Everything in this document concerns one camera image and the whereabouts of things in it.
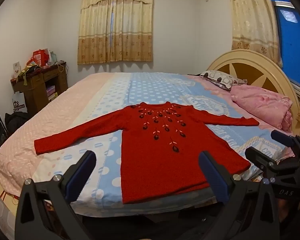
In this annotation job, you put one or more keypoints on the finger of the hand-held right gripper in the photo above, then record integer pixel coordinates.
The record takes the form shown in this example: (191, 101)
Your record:
(282, 138)
(258, 158)

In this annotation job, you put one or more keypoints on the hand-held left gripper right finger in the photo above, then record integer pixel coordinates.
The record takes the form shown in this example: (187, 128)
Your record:
(215, 177)

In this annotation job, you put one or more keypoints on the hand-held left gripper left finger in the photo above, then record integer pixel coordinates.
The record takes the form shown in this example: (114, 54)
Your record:
(81, 176)

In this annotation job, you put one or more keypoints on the red embroidered sweater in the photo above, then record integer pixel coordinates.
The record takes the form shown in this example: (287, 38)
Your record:
(155, 155)

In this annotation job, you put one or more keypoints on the pink folded quilt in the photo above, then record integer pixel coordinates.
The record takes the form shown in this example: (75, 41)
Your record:
(262, 105)

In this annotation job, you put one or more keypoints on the bed with dotted sheet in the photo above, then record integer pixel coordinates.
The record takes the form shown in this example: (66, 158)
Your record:
(64, 120)

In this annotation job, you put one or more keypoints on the cream wooden headboard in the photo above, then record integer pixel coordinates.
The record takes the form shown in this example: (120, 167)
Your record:
(252, 67)

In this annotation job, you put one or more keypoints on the black bag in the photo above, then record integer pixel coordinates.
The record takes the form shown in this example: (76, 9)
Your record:
(16, 121)

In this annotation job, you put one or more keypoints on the patterned white pillow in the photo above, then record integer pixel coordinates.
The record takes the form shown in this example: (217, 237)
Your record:
(220, 78)

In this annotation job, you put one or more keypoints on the pink box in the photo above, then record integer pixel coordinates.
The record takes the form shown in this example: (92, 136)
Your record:
(51, 91)

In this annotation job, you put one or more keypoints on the white paper bag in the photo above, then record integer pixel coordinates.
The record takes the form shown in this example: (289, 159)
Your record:
(19, 102)

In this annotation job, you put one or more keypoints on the brown wooden desk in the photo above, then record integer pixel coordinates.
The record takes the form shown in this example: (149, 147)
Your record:
(37, 85)

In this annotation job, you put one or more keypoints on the blue window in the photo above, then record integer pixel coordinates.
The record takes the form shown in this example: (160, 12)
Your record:
(292, 37)

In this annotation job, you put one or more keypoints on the white card box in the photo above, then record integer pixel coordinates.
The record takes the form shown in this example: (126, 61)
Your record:
(16, 70)

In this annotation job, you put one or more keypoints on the red gift boxes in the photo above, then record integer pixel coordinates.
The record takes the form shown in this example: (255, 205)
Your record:
(41, 57)

